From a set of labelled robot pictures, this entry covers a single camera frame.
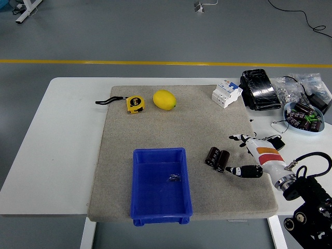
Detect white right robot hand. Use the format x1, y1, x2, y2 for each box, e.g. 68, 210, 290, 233
225, 133, 293, 184

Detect small black adapter box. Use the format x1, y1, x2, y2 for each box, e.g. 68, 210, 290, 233
267, 136, 286, 150

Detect blue plastic box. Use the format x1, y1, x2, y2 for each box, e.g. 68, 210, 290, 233
130, 147, 193, 227

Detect light blue bowl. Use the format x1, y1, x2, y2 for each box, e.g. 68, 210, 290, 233
283, 101, 326, 136

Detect green small parts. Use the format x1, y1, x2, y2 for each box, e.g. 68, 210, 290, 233
289, 108, 321, 123

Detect clear bag of metal nuts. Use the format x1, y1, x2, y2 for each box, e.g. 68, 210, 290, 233
272, 76, 307, 105

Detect black wrapped device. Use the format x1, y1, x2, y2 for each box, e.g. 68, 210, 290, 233
239, 68, 282, 112

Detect white circuit breaker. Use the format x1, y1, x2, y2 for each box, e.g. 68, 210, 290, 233
211, 80, 243, 109

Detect large black power adapter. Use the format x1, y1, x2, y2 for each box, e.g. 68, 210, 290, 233
307, 93, 330, 115

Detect white table leg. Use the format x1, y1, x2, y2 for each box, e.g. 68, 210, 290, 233
79, 217, 96, 249
268, 215, 288, 249

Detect clear bag of blue parts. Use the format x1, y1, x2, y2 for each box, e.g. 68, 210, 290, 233
289, 72, 332, 100

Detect grey-brown mat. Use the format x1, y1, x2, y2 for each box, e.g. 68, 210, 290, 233
87, 85, 279, 223

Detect yellow lemon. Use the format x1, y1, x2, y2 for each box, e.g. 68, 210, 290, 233
153, 89, 177, 111

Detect yellow tape measure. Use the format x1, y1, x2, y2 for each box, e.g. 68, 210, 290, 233
95, 95, 146, 115

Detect white table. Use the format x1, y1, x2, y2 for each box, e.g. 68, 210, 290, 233
0, 77, 332, 218

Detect white stand foot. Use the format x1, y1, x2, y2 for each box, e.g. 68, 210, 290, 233
15, 0, 44, 24

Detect thin black wire loop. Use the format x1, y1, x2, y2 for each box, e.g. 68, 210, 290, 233
271, 119, 291, 135

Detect black floor cable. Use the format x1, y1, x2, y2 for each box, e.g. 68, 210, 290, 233
267, 0, 332, 39

